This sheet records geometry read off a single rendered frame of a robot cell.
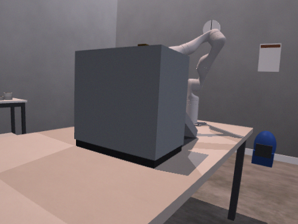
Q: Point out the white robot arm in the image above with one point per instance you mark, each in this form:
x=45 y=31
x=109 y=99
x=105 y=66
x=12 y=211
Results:
x=217 y=41

